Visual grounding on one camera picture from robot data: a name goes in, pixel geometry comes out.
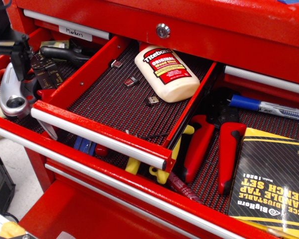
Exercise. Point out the USB dongle in drawer middle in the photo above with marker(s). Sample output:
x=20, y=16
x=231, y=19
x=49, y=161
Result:
x=131, y=81

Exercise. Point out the Titebond wood glue bottle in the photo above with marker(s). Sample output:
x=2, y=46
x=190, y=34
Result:
x=168, y=75

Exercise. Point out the black USB dongle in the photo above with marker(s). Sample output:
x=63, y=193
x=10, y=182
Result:
x=150, y=101

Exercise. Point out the USB dongle near drawer back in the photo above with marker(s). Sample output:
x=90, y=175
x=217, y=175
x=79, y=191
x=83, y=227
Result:
x=116, y=64

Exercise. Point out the red handled crimping pliers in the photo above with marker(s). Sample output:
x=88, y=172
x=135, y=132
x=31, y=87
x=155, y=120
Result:
x=215, y=114

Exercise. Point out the orange grey scissors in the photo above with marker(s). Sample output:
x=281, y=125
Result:
x=28, y=88

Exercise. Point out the blue cap BIC marker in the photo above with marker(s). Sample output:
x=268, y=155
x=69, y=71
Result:
x=264, y=107

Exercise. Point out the silver cabinet lock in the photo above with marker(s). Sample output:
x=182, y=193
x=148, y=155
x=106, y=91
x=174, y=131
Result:
x=162, y=31

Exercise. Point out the red tool chest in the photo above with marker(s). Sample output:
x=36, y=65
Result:
x=255, y=45

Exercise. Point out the silver box cutter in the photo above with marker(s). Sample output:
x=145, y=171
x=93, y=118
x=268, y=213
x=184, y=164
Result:
x=12, y=101

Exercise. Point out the red round knob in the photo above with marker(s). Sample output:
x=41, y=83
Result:
x=101, y=150

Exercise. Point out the black wire stripper tool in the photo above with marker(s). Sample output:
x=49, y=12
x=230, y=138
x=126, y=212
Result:
x=47, y=72

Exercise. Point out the black yellow tap wrench package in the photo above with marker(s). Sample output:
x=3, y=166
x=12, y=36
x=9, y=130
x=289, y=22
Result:
x=266, y=183

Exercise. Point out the black handled clamp tool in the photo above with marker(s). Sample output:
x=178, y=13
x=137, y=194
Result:
x=78, y=55

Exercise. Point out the small red open drawer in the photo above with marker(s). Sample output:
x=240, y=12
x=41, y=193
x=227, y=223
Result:
x=95, y=104

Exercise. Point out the white Markers label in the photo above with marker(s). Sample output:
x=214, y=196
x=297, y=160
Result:
x=75, y=33

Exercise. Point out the yellow green packet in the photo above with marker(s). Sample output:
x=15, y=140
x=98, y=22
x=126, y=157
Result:
x=56, y=43

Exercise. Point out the yellow handled tool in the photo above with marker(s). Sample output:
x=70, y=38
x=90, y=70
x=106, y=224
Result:
x=161, y=176

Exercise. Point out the red tube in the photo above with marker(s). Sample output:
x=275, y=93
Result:
x=176, y=184

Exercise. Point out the blue handled tool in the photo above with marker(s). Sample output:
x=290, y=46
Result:
x=84, y=145

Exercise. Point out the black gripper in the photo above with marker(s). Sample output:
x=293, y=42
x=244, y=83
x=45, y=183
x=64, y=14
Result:
x=14, y=43

